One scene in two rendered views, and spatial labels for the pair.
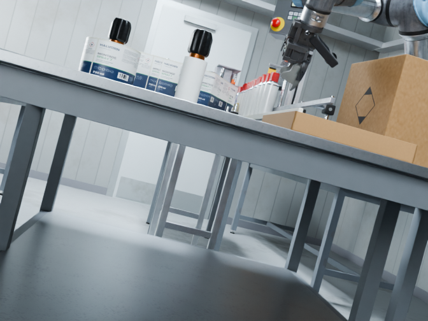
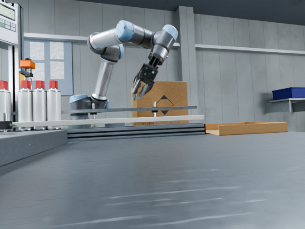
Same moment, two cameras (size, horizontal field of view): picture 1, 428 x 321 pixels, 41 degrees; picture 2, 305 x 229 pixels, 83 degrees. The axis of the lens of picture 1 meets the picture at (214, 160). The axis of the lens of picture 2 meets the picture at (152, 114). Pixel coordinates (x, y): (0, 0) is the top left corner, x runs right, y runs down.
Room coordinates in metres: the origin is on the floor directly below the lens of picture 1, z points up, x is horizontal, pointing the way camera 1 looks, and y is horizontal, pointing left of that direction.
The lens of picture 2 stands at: (1.65, 0.59, 0.90)
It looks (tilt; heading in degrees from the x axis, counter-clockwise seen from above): 2 degrees up; 270
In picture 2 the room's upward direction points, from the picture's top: 2 degrees counter-clockwise
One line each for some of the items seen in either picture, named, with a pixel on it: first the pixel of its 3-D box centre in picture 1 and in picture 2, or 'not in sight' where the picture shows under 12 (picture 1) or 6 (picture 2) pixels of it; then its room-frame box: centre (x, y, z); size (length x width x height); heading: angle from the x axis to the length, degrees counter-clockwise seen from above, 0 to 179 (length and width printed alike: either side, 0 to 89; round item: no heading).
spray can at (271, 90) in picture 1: (268, 100); (54, 105); (2.07, -0.13, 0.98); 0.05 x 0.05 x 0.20
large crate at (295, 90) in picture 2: not in sight; (292, 94); (-1.26, -3.00, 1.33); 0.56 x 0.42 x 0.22; 13
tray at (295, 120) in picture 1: (330, 137); (234, 127); (1.26, -0.24, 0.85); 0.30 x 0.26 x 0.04; 8
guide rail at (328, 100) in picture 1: (281, 108); (81, 111); (1.97, -0.18, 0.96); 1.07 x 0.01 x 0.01; 8
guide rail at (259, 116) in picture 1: (257, 116); (77, 122); (1.96, -0.11, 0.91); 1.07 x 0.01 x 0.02; 8
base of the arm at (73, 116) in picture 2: not in sight; (79, 120); (2.16, -0.61, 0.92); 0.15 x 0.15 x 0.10
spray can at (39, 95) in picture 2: (263, 100); (40, 105); (2.12, -0.12, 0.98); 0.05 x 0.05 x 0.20
